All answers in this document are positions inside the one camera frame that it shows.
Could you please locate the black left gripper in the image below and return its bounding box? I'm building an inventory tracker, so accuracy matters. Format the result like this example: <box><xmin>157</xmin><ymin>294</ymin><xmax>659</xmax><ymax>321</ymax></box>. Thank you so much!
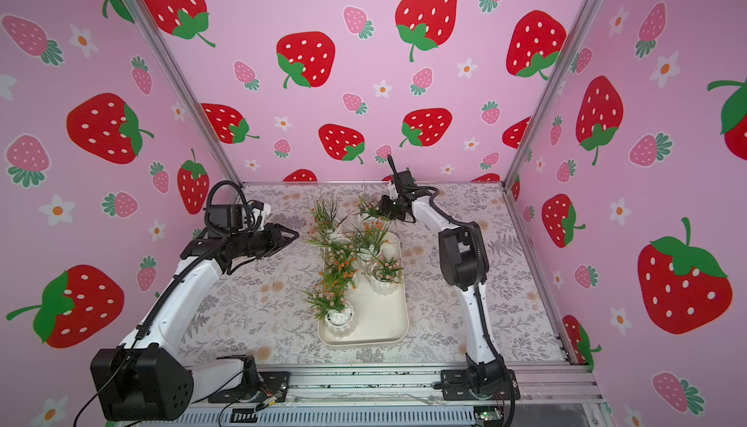
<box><xmin>230</xmin><ymin>223</ymin><xmax>298</xmax><ymax>261</ymax></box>

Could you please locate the potted plant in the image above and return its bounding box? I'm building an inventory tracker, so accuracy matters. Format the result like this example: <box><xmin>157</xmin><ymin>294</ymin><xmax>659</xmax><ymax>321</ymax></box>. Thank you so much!
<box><xmin>358</xmin><ymin>195</ymin><xmax>389</xmax><ymax>224</ymax></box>
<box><xmin>303</xmin><ymin>243</ymin><xmax>358</xmax><ymax>337</ymax></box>
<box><xmin>310</xmin><ymin>197</ymin><xmax>349</xmax><ymax>247</ymax></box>

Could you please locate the white pot orange flower plant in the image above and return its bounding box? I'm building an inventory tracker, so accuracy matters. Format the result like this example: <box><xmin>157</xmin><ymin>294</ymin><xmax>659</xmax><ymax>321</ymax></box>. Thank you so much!
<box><xmin>351</xmin><ymin>221</ymin><xmax>388</xmax><ymax>265</ymax></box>

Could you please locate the white pot pink flower plant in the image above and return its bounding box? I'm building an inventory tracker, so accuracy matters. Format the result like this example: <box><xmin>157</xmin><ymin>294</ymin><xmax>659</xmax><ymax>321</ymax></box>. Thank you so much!
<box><xmin>368</xmin><ymin>255</ymin><xmax>403</xmax><ymax>296</ymax></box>

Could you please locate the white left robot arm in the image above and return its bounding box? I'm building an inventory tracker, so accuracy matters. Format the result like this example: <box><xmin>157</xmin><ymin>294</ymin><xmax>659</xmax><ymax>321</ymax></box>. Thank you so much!
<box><xmin>91</xmin><ymin>223</ymin><xmax>299</xmax><ymax>422</ymax></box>

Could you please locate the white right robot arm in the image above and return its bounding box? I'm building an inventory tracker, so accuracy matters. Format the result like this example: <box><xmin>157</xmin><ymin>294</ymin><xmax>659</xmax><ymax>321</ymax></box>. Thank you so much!
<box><xmin>305</xmin><ymin>187</ymin><xmax>519</xmax><ymax>402</ymax></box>

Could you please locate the cream storage tray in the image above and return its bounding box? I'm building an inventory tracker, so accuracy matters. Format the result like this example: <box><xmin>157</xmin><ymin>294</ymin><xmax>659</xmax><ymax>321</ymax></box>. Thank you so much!
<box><xmin>318</xmin><ymin>232</ymin><xmax>409</xmax><ymax>349</ymax></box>

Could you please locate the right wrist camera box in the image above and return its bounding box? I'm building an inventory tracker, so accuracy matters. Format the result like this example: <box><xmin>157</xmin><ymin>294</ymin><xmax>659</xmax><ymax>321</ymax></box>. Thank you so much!
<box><xmin>383</xmin><ymin>169</ymin><xmax>418</xmax><ymax>199</ymax></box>

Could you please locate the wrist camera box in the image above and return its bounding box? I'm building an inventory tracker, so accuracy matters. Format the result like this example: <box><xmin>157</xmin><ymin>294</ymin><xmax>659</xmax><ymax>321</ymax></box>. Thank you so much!
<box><xmin>204</xmin><ymin>200</ymin><xmax>272</xmax><ymax>236</ymax></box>
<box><xmin>383</xmin><ymin>169</ymin><xmax>418</xmax><ymax>199</ymax></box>

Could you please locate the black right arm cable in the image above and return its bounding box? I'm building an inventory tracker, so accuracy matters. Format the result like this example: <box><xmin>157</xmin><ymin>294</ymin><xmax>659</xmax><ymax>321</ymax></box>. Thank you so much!
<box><xmin>386</xmin><ymin>153</ymin><xmax>517</xmax><ymax>427</ymax></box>

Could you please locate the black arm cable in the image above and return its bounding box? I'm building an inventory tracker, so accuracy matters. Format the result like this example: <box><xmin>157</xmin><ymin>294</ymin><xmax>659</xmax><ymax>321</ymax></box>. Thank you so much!
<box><xmin>72</xmin><ymin>180</ymin><xmax>258</xmax><ymax>427</ymax></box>
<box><xmin>386</xmin><ymin>153</ymin><xmax>517</xmax><ymax>427</ymax></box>

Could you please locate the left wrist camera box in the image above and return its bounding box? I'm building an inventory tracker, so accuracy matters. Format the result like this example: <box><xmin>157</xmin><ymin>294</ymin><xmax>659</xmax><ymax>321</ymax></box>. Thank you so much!
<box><xmin>204</xmin><ymin>200</ymin><xmax>272</xmax><ymax>236</ymax></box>

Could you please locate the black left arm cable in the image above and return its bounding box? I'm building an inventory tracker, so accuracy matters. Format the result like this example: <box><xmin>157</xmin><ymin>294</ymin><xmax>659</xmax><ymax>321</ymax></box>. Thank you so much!
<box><xmin>72</xmin><ymin>180</ymin><xmax>258</xmax><ymax>427</ymax></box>

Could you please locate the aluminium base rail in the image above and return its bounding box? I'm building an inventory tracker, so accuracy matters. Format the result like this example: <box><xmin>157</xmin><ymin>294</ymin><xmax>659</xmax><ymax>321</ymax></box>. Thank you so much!
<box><xmin>123</xmin><ymin>363</ymin><xmax>615</xmax><ymax>426</ymax></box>

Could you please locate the silver corner frame post left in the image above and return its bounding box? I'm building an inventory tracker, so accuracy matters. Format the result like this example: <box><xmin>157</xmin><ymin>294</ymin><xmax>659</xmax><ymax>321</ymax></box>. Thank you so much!
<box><xmin>123</xmin><ymin>0</ymin><xmax>242</xmax><ymax>185</ymax></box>

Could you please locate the silver corner frame post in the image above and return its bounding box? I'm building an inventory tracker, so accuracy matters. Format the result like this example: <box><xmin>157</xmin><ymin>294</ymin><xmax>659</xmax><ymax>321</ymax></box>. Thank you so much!
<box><xmin>502</xmin><ymin>0</ymin><xmax>604</xmax><ymax>193</ymax></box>
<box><xmin>123</xmin><ymin>0</ymin><xmax>242</xmax><ymax>185</ymax></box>

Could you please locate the silver corner frame post right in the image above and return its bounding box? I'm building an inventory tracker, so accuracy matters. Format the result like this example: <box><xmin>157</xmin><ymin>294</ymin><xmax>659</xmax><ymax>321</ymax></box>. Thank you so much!
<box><xmin>502</xmin><ymin>0</ymin><xmax>604</xmax><ymax>193</ymax></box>

